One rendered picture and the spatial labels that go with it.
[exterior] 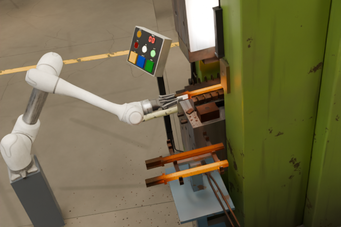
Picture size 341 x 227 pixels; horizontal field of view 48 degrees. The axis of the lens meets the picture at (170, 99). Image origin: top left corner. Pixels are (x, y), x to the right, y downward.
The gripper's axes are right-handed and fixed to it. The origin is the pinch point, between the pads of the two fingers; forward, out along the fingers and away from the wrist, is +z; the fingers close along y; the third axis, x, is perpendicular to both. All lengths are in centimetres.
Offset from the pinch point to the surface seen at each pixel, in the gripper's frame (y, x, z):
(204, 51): 7.5, 31.9, 15.4
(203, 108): 14.5, -2.0, 9.0
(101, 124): -124, -98, -62
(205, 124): 21.8, -8.5, 7.0
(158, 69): -38.5, 0.0, -6.0
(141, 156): -63, -99, -33
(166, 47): -42.8, 12.5, 3.7
